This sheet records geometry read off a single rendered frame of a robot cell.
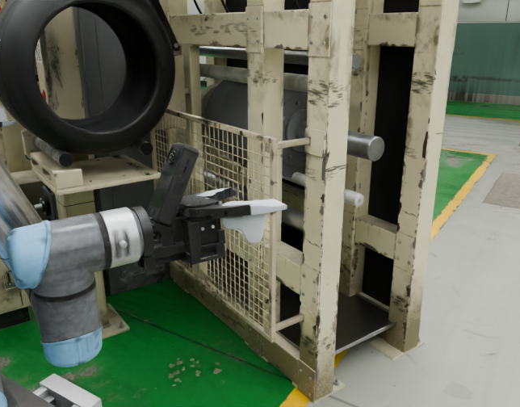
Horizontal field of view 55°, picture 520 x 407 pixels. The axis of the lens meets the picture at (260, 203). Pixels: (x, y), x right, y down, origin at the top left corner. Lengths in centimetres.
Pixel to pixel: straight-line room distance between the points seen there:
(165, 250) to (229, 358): 153
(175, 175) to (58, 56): 145
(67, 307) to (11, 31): 115
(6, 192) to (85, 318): 20
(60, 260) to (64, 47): 152
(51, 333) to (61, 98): 149
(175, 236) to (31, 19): 110
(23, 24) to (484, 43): 931
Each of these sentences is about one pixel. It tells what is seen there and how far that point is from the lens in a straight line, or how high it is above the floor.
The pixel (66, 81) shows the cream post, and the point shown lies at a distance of 210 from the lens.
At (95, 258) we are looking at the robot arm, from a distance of 65.
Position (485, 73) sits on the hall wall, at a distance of 1038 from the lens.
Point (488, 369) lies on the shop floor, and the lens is 233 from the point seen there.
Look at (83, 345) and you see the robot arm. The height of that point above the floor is 92.
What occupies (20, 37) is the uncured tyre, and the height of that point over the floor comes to 128.
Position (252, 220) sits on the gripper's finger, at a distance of 70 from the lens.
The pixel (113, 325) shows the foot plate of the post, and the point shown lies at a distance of 246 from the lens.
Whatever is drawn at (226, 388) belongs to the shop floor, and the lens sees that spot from 205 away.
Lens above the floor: 130
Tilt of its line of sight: 19 degrees down
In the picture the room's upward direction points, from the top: straight up
